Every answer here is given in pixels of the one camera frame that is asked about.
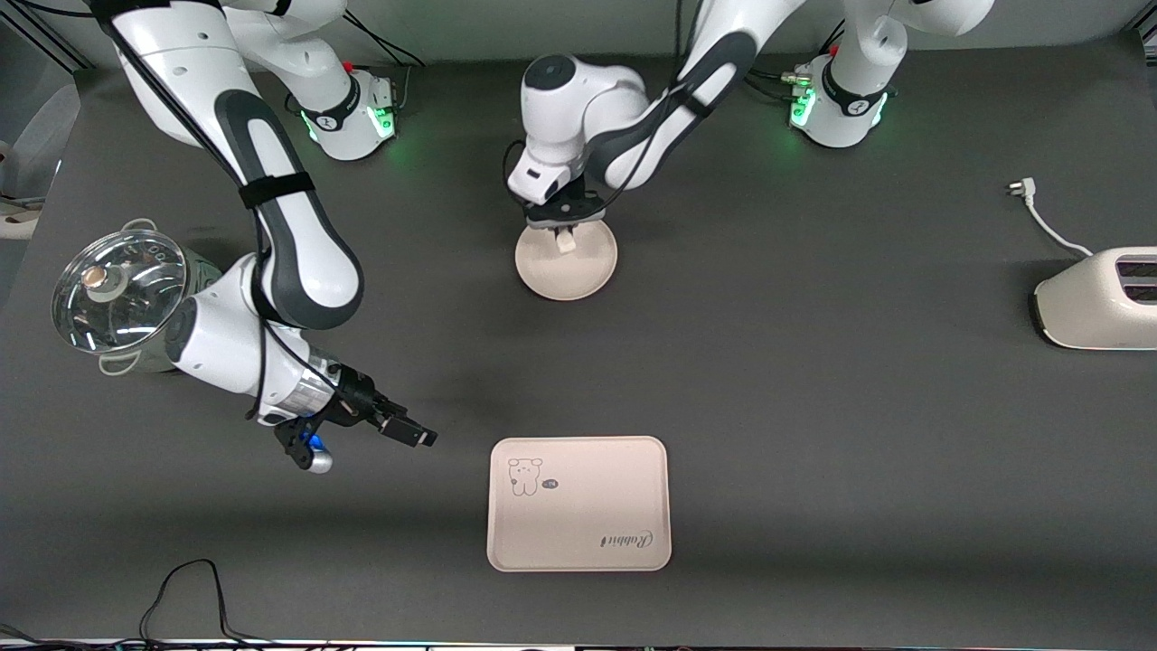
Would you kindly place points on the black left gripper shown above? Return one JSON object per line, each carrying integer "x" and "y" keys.
{"x": 573, "y": 204}

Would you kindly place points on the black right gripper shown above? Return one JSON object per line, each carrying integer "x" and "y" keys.
{"x": 354, "y": 393}

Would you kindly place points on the white steamed bun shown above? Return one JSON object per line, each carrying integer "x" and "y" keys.
{"x": 567, "y": 243}

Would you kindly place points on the beige round plate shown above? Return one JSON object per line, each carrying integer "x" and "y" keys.
{"x": 565, "y": 271}

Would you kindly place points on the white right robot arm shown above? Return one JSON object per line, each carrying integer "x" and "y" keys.
{"x": 298, "y": 244}

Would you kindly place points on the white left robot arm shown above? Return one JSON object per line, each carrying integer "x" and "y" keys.
{"x": 633, "y": 136}

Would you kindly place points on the beige rabbit print tray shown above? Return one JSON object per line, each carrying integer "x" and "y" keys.
{"x": 578, "y": 515}

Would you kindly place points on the steel cooking pot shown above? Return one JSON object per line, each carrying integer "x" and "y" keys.
{"x": 201, "y": 271}

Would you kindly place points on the glass pot lid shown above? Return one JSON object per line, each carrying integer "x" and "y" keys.
{"x": 117, "y": 312}

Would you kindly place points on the white two-slot toaster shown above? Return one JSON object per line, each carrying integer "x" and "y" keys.
{"x": 1098, "y": 307}

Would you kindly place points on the black frame strut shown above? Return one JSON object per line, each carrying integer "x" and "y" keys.
{"x": 45, "y": 36}

